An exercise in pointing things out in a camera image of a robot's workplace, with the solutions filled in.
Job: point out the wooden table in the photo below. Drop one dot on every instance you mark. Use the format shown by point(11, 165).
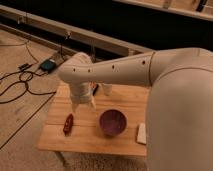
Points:
point(85, 134)

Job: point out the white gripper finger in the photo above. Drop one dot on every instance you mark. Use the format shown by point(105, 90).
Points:
point(92, 103)
point(74, 106)

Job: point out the small black connector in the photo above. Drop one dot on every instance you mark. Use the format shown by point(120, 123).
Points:
point(24, 66)

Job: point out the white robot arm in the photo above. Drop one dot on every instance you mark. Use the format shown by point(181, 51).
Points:
point(179, 113)

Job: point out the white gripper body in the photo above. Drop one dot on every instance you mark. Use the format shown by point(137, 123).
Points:
point(80, 93)

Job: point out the purple bowl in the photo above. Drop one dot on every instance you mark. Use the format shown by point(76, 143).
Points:
point(112, 122)

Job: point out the blue power adapter box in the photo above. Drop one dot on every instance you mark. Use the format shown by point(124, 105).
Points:
point(47, 65)

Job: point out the white sponge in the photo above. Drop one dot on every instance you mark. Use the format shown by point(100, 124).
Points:
point(141, 135)

